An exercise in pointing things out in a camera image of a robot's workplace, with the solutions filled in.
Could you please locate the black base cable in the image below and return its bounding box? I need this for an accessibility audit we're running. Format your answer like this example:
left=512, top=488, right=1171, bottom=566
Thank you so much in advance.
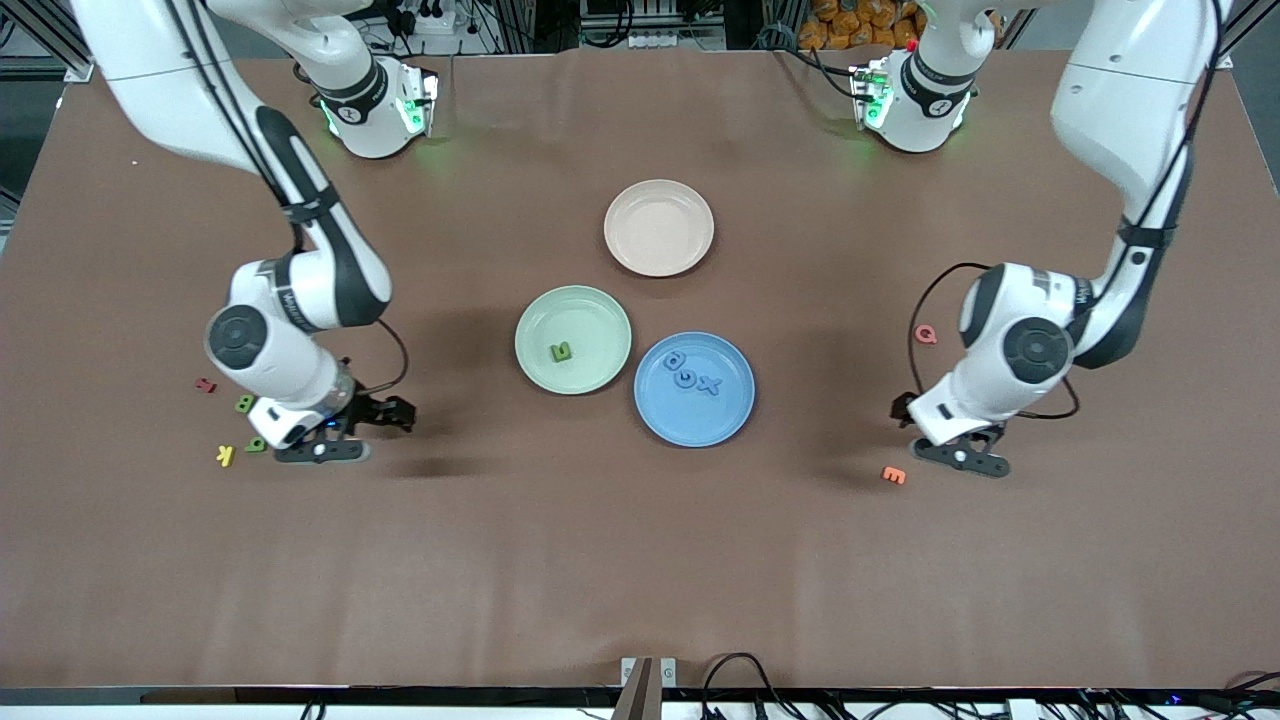
left=765, top=28, right=863, bottom=101

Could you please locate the blue plate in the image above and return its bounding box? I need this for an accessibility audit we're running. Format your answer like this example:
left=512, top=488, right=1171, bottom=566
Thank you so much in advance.
left=633, top=331, right=756, bottom=448

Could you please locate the aluminium frame post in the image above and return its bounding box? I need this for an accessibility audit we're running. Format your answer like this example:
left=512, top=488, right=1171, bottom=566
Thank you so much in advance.
left=1215, top=0, right=1280, bottom=71
left=0, top=0, right=96, bottom=83

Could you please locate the green plate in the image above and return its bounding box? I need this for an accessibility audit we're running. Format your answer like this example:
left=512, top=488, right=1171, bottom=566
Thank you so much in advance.
left=514, top=285, right=633, bottom=396

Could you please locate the pile of orange objects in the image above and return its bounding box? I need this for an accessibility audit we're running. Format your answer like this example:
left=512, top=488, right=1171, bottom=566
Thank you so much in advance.
left=800, top=0, right=926, bottom=51

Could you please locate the brown table cover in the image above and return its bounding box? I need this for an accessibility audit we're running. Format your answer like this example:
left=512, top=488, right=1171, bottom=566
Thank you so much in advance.
left=0, top=48, right=1280, bottom=691

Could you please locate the black cable bundle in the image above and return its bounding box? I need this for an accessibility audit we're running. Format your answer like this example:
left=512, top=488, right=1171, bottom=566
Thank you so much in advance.
left=700, top=652, right=801, bottom=720

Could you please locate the black table edge rail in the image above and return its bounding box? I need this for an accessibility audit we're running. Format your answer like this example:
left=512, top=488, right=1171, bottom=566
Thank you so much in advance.
left=0, top=686, right=1280, bottom=707

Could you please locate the silver clamp bracket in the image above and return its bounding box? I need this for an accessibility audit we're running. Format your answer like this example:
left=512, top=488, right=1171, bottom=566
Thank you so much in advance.
left=620, top=657, right=678, bottom=691

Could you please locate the beige plate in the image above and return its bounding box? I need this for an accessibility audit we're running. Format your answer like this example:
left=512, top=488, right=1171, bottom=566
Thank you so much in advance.
left=603, top=179, right=716, bottom=278

